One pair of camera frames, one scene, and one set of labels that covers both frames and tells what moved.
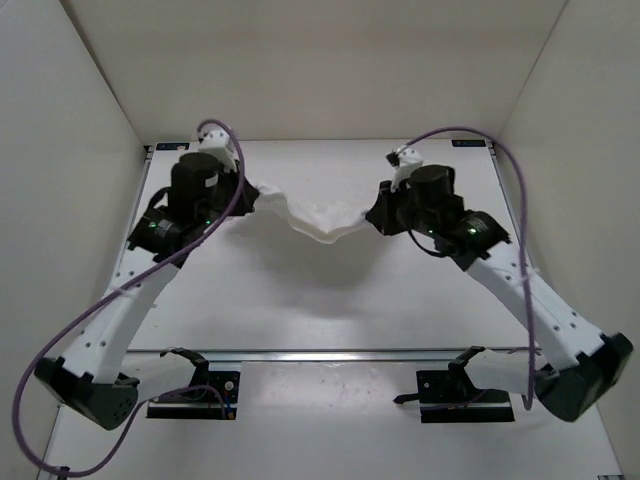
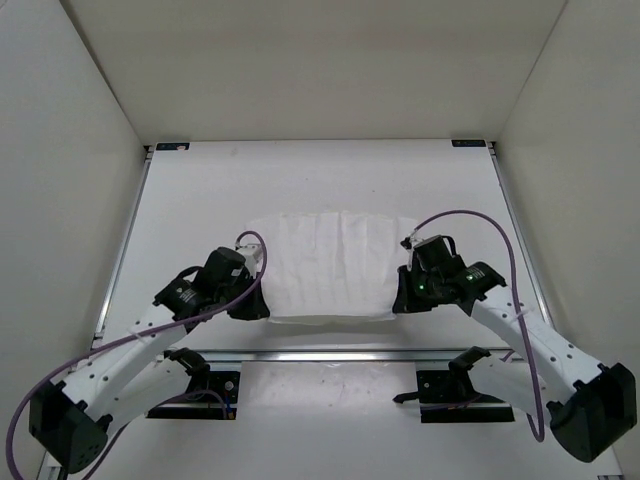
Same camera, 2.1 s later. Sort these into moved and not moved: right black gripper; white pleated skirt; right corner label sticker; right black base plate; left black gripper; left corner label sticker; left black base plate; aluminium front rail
Moved: left black gripper; white pleated skirt; right black gripper
Not moved: aluminium front rail; left corner label sticker; right corner label sticker; left black base plate; right black base plate
